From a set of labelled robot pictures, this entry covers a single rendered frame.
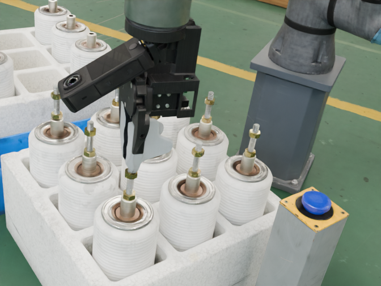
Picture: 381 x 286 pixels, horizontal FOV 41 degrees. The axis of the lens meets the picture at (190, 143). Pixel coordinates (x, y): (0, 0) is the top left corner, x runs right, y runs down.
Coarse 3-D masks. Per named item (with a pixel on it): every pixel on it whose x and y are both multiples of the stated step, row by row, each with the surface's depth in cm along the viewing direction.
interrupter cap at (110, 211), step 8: (112, 200) 76; (120, 200) 76; (144, 200) 77; (104, 208) 74; (112, 208) 75; (136, 208) 76; (144, 208) 75; (152, 208) 76; (104, 216) 73; (112, 216) 73; (120, 216) 74; (136, 216) 74; (144, 216) 74; (152, 216) 74; (112, 224) 72; (120, 224) 72; (128, 224) 72; (136, 224) 72; (144, 224) 72
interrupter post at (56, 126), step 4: (52, 120) 87; (56, 120) 87; (60, 120) 87; (52, 124) 87; (56, 124) 87; (60, 124) 87; (52, 128) 88; (56, 128) 88; (60, 128) 88; (52, 132) 88; (56, 132) 88; (60, 132) 88
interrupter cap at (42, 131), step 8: (64, 120) 92; (40, 128) 89; (48, 128) 90; (64, 128) 91; (72, 128) 91; (40, 136) 87; (48, 136) 88; (56, 136) 88; (64, 136) 89; (72, 136) 89; (56, 144) 86; (64, 144) 87
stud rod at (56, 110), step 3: (54, 87) 84; (57, 87) 84; (54, 90) 84; (57, 90) 84; (54, 93) 85; (57, 93) 85; (54, 102) 86; (57, 102) 86; (54, 105) 86; (57, 105) 86; (54, 108) 86; (57, 108) 86; (54, 111) 87; (57, 111) 87; (57, 114) 87
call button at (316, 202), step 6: (306, 192) 71; (312, 192) 71; (318, 192) 72; (306, 198) 70; (312, 198) 70; (318, 198) 70; (324, 198) 71; (306, 204) 70; (312, 204) 69; (318, 204) 69; (324, 204) 70; (330, 204) 70; (306, 210) 70; (312, 210) 69; (318, 210) 69; (324, 210) 69
